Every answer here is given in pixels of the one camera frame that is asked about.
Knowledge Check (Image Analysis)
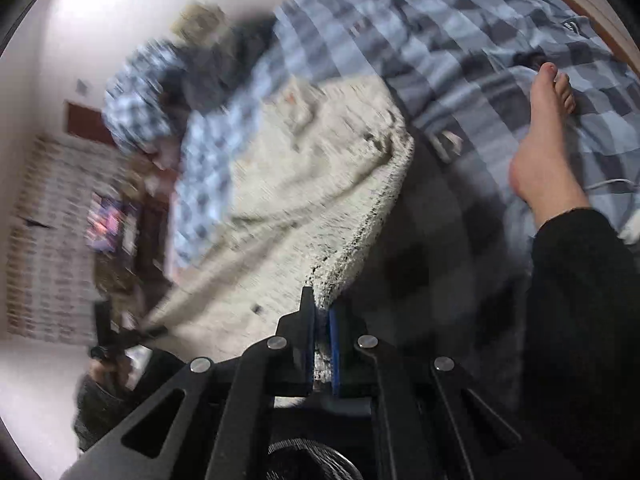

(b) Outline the black puffer jacket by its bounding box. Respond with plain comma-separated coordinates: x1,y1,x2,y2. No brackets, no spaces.
183,13,277,114

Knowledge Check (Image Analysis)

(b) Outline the cream plaid tweed jacket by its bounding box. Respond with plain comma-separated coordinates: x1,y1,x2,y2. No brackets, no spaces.
150,75,414,362

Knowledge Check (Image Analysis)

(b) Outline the crumpled blue checkered blanket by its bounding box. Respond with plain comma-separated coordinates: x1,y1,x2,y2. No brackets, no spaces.
102,39,190,154

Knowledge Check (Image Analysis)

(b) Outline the person's bare foot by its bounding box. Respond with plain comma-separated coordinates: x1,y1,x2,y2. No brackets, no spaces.
509,62,590,226

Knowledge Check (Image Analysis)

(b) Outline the blue checkered bed quilt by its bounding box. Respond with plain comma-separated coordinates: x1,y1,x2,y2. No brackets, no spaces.
175,0,639,406

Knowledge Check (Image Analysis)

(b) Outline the person's black trouser leg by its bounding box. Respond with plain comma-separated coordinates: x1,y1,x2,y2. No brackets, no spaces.
521,209,639,479

